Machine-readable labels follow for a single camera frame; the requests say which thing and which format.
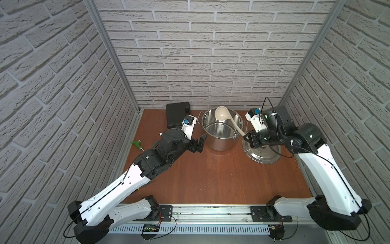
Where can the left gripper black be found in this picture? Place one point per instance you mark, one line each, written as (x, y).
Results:
(194, 145)

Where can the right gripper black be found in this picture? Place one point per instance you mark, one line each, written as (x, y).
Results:
(248, 136)

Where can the stainless steel pot lid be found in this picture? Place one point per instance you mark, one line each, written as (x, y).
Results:
(264, 155)

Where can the cream plastic ladle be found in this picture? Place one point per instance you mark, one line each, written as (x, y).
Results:
(223, 114)

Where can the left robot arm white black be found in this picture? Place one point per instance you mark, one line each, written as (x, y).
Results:
(146, 167)

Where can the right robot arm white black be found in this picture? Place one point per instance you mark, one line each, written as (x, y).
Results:
(339, 207)

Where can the black plastic tool case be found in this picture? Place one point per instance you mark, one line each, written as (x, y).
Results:
(175, 113)

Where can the green plastic tool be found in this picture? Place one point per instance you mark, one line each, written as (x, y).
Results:
(137, 144)

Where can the right controller board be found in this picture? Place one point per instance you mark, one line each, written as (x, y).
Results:
(276, 232)

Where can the controller board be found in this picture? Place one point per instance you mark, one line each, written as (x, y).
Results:
(276, 232)
(149, 231)

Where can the left controller board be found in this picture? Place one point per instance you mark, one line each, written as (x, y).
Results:
(149, 231)

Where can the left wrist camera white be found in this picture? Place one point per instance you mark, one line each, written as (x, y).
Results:
(188, 125)

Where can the aluminium mounting rail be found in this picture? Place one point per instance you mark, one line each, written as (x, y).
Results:
(182, 213)

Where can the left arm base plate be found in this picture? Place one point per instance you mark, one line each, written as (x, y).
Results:
(163, 213)

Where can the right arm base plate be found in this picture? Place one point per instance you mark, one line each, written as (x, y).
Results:
(262, 213)

